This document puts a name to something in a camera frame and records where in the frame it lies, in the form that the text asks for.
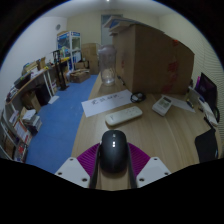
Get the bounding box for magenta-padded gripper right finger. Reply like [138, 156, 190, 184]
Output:
[126, 143, 172, 190]

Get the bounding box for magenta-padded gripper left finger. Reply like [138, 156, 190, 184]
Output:
[54, 143, 102, 190]

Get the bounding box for black computer mouse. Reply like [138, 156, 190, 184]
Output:
[99, 129, 130, 174]

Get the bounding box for black mouse pad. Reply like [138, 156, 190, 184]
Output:
[194, 127, 220, 164]

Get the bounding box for white calculator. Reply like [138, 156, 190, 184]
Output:
[151, 95, 174, 117]

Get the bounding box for shelf unit with books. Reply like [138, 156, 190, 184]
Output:
[0, 99, 44, 164]

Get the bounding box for white paper sheet with writing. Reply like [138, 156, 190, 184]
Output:
[80, 88, 133, 118]

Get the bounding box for low open cardboard box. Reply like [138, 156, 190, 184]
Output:
[69, 68, 91, 84]

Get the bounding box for black computer monitor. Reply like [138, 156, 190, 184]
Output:
[196, 72, 219, 112]

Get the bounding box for large brown cardboard box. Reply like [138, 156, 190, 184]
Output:
[112, 23, 196, 95]

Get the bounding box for clear plastic water jug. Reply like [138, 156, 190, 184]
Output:
[97, 44, 118, 87]

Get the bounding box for stacked brown cardboard boxes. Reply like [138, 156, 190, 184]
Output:
[80, 42, 102, 76]

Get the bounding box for blue and white display cabinet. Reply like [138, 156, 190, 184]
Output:
[56, 30, 82, 65]

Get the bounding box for grey door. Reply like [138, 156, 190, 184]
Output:
[100, 13, 124, 47]

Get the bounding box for stack of books on box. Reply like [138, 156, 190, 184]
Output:
[102, 14, 143, 37]

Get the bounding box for coiled black cable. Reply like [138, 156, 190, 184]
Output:
[130, 91, 147, 104]

